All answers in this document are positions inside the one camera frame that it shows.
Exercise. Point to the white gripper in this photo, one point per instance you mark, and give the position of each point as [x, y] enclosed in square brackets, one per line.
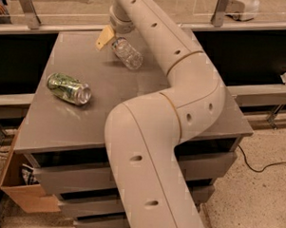
[120, 26]

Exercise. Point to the clear plastic water bottle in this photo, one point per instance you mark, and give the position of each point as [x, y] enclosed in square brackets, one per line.
[127, 54]

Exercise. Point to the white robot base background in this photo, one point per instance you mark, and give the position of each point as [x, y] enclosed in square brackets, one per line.
[242, 10]

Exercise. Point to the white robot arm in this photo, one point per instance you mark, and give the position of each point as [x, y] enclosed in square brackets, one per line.
[141, 133]

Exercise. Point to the green aluminium can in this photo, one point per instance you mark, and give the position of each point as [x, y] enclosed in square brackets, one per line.
[68, 89]

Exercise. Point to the top grey drawer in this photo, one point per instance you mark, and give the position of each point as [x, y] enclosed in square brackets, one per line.
[96, 179]

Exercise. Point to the grey drawer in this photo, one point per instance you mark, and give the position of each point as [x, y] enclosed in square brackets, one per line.
[103, 221]
[108, 201]
[96, 179]

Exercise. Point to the crumpled bag in box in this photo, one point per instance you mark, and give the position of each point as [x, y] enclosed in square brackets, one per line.
[28, 175]

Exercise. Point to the cardboard box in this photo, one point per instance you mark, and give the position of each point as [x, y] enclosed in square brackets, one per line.
[31, 198]

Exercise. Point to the middle grey drawer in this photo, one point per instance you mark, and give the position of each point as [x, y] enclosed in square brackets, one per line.
[108, 201]

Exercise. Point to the bottom grey drawer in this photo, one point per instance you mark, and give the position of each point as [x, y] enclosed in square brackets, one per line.
[103, 221]

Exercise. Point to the left metal railing post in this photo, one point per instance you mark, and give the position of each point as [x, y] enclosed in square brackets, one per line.
[31, 16]

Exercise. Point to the metal railing post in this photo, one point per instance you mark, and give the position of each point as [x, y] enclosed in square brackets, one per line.
[219, 11]
[31, 16]

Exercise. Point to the right metal railing post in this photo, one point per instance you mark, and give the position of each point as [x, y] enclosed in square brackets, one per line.
[219, 11]

